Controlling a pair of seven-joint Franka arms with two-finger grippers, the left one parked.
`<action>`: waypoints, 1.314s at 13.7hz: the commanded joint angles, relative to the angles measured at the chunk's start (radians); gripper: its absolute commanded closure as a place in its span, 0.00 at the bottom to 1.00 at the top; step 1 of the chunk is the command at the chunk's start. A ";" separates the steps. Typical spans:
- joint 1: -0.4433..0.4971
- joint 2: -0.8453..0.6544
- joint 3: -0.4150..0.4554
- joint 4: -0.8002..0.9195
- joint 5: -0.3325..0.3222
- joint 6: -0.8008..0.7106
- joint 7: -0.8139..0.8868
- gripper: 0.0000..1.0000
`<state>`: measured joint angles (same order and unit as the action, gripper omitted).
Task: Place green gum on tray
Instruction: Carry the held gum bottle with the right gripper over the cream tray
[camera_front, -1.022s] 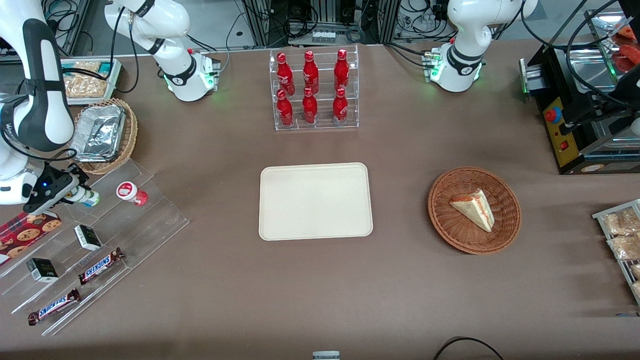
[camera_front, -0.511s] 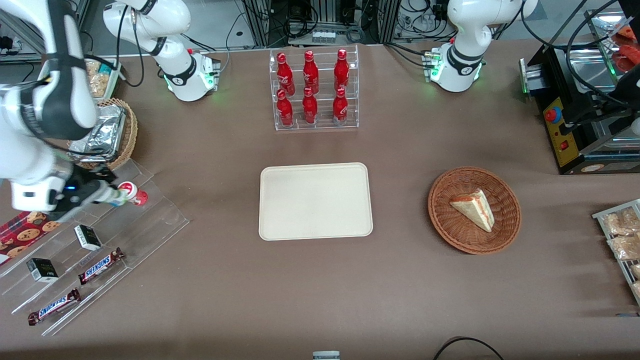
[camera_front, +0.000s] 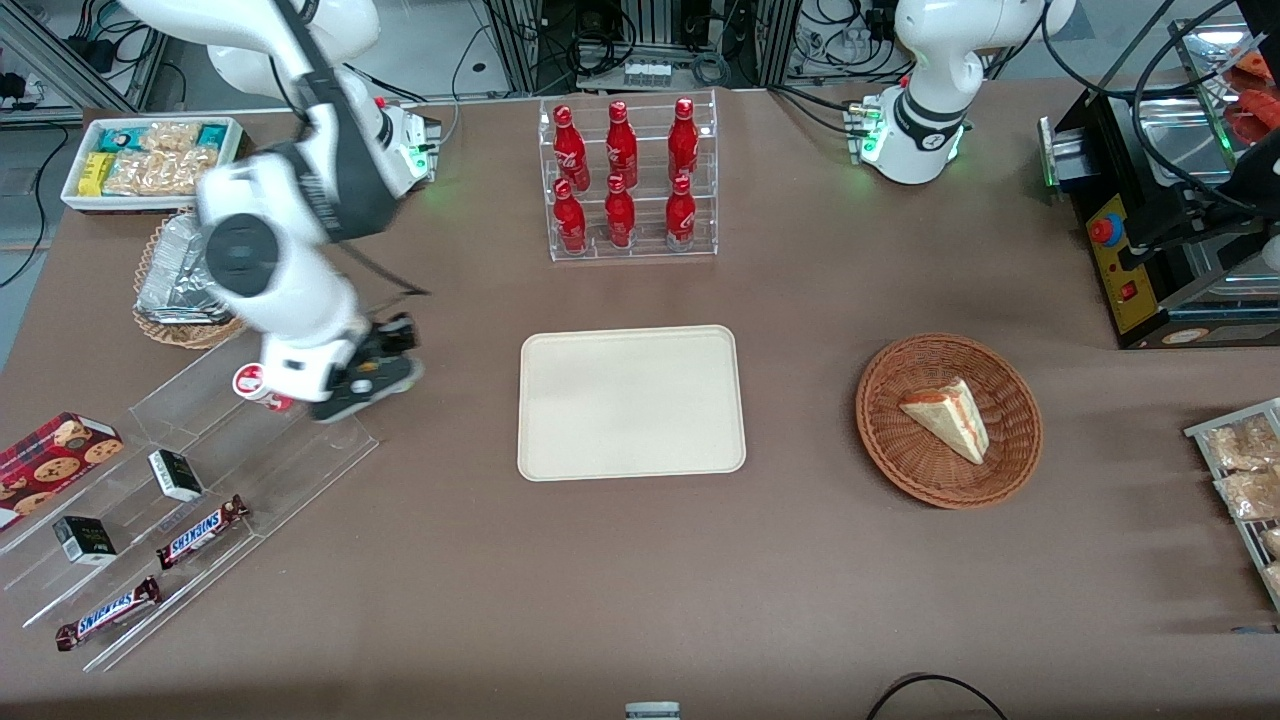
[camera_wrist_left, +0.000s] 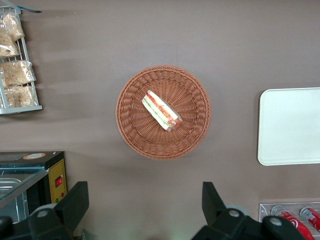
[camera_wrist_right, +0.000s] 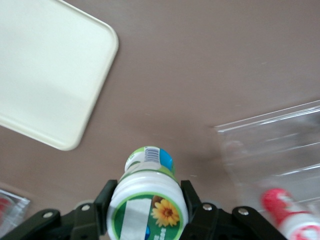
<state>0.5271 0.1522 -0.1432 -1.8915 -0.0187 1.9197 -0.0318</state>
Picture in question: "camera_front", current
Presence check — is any aluminium foil tray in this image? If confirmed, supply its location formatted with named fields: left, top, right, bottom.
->
left=136, top=211, right=241, bottom=325

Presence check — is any beige plastic tray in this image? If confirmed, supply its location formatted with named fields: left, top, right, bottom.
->
left=516, top=324, right=748, bottom=483

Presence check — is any red yogurt cup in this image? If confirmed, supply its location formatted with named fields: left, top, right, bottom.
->
left=232, top=362, right=298, bottom=414

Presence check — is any clear acrylic stepped stand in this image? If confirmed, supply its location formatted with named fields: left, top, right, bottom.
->
left=0, top=345, right=380, bottom=674

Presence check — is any light brown wicker basket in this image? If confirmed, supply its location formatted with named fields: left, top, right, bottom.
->
left=132, top=213, right=251, bottom=350

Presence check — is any small black white box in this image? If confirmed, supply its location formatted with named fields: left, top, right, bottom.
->
left=52, top=515, right=118, bottom=567
left=147, top=449, right=205, bottom=503

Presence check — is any Snickers bar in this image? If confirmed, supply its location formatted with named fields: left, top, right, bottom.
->
left=155, top=494, right=250, bottom=571
left=54, top=576, right=163, bottom=653

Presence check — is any red cola bottle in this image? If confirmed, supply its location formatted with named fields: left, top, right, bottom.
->
left=603, top=174, right=638, bottom=250
left=552, top=104, right=592, bottom=192
left=664, top=175, right=699, bottom=252
left=667, top=97, right=701, bottom=184
left=552, top=178, right=589, bottom=255
left=605, top=100, right=640, bottom=190

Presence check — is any clear bag of crackers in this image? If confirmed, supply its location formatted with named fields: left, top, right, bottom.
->
left=104, top=121, right=222, bottom=197

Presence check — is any clear acrylic bottle rack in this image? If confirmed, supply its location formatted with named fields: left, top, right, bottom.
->
left=537, top=89, right=720, bottom=264

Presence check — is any red plaid cookie box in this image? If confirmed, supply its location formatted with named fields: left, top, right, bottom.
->
left=0, top=411, right=125, bottom=532

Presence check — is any yellow snack pack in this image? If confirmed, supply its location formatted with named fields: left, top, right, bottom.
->
left=77, top=151, right=117, bottom=198

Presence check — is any white snack bin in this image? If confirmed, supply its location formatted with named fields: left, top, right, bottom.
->
left=60, top=116, right=247, bottom=215

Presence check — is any brown round wicker basket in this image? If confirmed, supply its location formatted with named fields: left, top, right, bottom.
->
left=855, top=332, right=1044, bottom=511

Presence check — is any wrapped triangle sandwich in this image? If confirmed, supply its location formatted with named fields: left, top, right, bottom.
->
left=898, top=377, right=991, bottom=466

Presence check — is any black machine with yellow panel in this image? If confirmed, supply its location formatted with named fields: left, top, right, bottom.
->
left=1038, top=18, right=1280, bottom=351

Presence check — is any clear bag of snacks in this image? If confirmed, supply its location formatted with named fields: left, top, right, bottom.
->
left=1214, top=467, right=1280, bottom=522
left=1203, top=414, right=1280, bottom=472

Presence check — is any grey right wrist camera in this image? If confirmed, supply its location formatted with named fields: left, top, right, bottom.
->
left=310, top=356, right=425, bottom=424

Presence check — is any black cable loop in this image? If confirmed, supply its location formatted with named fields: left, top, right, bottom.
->
left=865, top=673, right=1012, bottom=720

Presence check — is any grey wire rack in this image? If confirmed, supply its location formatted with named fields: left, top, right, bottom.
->
left=1184, top=397, right=1280, bottom=612

